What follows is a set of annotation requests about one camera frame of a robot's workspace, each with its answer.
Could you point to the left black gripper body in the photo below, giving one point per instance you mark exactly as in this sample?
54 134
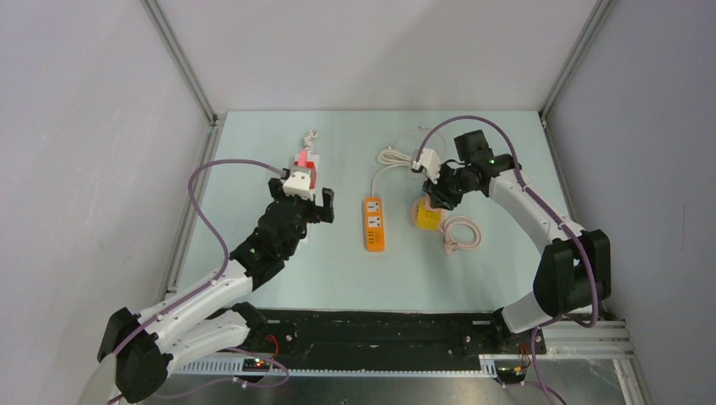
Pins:
304 213

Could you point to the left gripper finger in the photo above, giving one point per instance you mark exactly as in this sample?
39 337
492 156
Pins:
326 211
275 186

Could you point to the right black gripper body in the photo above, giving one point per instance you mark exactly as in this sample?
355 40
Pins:
450 186

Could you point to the yellow cube socket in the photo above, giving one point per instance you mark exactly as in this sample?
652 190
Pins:
427 218

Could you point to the pink plug adapter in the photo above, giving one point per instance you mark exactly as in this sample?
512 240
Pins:
302 158

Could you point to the red cube socket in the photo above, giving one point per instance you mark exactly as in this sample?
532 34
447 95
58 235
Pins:
311 171

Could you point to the white multicolour power strip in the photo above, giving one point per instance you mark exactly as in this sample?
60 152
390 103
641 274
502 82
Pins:
311 155

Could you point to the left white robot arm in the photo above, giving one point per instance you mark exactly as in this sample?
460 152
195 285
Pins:
143 349

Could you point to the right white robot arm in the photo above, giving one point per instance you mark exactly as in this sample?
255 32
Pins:
575 264

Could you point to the orange power strip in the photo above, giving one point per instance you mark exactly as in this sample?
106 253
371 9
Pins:
374 229

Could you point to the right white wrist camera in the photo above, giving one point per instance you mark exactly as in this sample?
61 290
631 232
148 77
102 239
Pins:
427 162

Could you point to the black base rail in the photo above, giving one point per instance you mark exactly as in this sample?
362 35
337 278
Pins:
323 342

